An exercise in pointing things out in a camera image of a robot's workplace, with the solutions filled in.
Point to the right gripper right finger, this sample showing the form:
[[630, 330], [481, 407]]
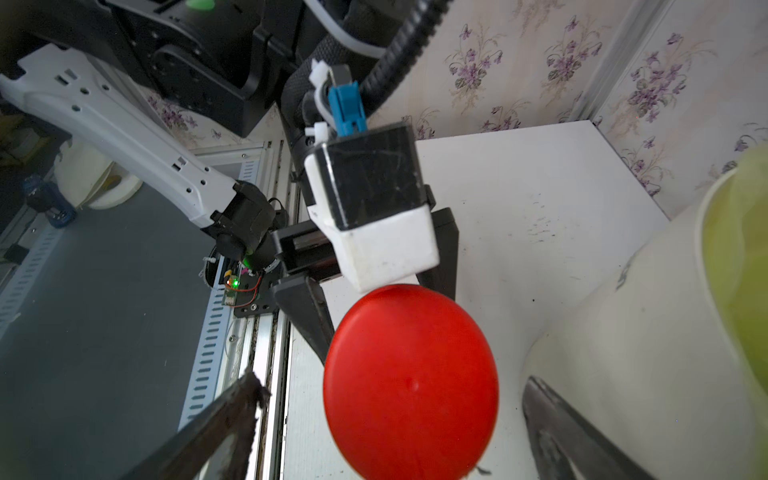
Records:
[[565, 445]]

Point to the aluminium frame bars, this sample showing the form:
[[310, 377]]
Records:
[[641, 19]]

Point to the red jar lid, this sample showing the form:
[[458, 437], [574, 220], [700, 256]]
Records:
[[410, 386]]

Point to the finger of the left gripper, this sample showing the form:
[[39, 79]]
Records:
[[443, 277], [302, 300]]

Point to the green avocado print bag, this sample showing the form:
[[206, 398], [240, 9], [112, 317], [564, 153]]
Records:
[[734, 248]]

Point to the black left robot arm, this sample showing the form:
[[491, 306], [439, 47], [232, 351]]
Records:
[[230, 61]]

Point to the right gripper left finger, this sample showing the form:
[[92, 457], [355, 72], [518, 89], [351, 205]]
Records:
[[231, 415]]

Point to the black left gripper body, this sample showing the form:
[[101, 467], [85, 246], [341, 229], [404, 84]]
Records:
[[369, 257]]

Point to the white plastic trash bin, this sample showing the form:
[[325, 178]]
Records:
[[645, 359]]

